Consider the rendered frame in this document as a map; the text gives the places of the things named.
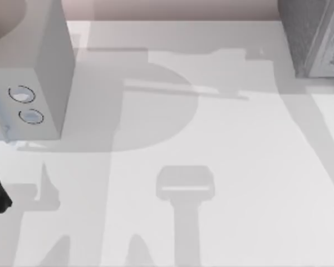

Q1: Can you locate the round microwave knob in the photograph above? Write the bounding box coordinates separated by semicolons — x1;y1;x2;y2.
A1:
8;85;36;104
18;108;45;125

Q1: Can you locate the pale microwave oven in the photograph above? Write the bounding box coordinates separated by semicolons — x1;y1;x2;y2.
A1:
0;0;76;144

